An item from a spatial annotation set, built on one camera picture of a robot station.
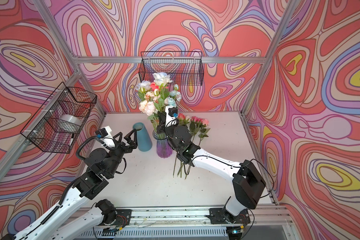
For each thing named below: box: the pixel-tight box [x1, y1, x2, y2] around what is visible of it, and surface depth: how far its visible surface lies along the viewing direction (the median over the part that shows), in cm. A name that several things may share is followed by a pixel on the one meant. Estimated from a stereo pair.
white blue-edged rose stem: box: [153, 72, 173, 120], surface depth 61 cm
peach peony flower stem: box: [138, 92, 159, 133], surface depth 72 cm
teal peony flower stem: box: [170, 83, 183, 109], surface depth 78 cm
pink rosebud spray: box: [150, 82, 159, 91], surface depth 73 cm
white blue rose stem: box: [136, 80, 152, 101], surface depth 74 cm
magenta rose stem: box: [190, 116, 210, 146], surface depth 111 cm
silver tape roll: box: [60, 114, 83, 126], surface depth 75 cm
